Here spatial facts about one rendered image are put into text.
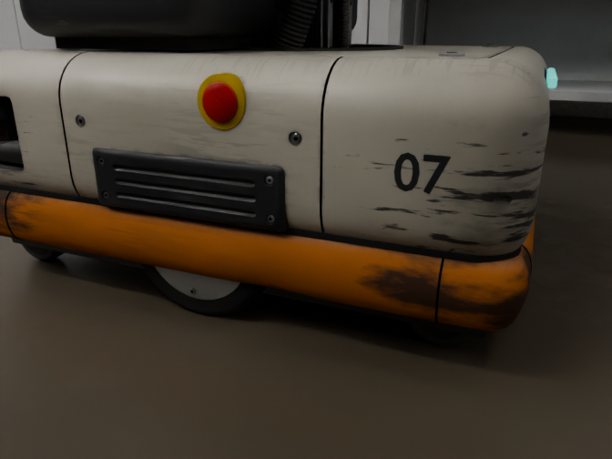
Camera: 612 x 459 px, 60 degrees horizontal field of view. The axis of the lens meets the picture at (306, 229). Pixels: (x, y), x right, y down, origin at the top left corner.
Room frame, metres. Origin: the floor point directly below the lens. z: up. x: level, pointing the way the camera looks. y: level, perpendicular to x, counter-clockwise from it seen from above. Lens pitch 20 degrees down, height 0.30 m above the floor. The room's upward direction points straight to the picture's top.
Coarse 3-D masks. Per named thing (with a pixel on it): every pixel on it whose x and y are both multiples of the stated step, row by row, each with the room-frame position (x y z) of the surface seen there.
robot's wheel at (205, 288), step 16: (160, 272) 0.55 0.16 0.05; (176, 272) 0.54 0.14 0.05; (160, 288) 0.55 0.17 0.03; (176, 288) 0.54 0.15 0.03; (192, 288) 0.53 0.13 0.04; (208, 288) 0.52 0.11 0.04; (224, 288) 0.51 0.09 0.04; (240, 288) 0.51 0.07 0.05; (256, 288) 0.50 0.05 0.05; (192, 304) 0.53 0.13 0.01; (208, 304) 0.52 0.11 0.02; (224, 304) 0.51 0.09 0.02; (240, 304) 0.51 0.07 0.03
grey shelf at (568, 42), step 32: (416, 0) 2.24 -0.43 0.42; (448, 0) 2.24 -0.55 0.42; (480, 0) 2.19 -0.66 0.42; (512, 0) 2.15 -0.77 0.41; (544, 0) 2.11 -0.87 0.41; (576, 0) 2.07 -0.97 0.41; (608, 0) 2.03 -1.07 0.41; (416, 32) 2.25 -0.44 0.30; (448, 32) 2.24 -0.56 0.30; (480, 32) 2.19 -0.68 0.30; (512, 32) 2.15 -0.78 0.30; (544, 32) 2.10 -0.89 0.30; (576, 32) 2.06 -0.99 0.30; (608, 32) 2.02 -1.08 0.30; (576, 64) 2.05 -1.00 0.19; (608, 64) 2.02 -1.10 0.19; (576, 96) 1.65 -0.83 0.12; (608, 96) 1.62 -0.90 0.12
